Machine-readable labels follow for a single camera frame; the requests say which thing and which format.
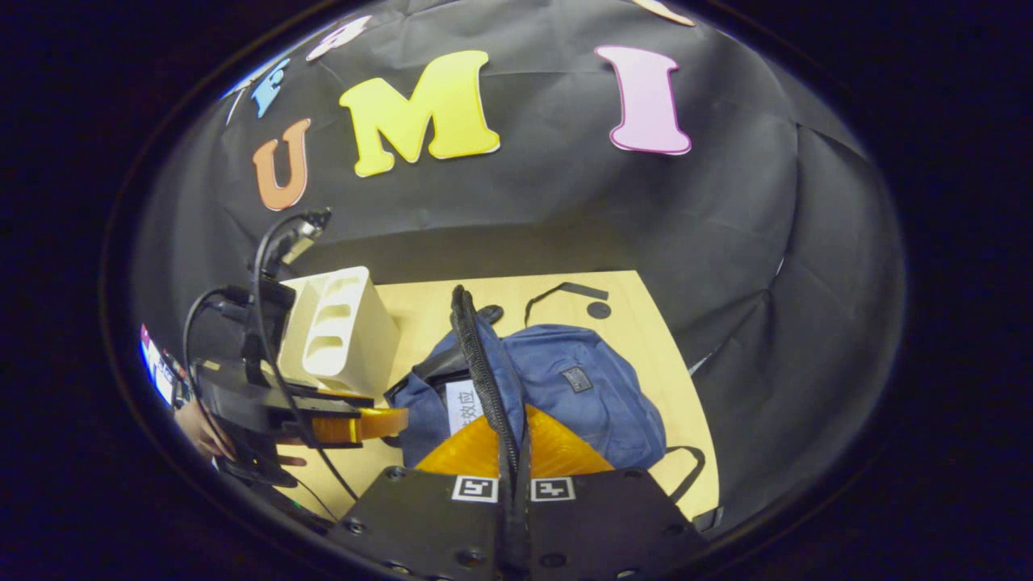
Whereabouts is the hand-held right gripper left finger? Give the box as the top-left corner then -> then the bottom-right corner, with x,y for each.
327,403 -> 517,581

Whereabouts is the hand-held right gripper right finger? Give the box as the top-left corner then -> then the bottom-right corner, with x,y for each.
516,403 -> 711,581

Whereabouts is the white bookshelf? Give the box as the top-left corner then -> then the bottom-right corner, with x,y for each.
277,266 -> 402,398

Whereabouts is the white book blue cover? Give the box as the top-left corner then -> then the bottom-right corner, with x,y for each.
445,381 -> 485,438

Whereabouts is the blue schoolbag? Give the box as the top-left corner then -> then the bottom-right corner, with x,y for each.
386,284 -> 707,505

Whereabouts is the computer monitor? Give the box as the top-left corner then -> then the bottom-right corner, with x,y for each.
139,323 -> 190,408

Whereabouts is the black cable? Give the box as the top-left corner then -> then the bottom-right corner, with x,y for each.
184,208 -> 360,501

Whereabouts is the black strap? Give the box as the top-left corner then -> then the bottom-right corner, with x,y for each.
525,282 -> 610,325

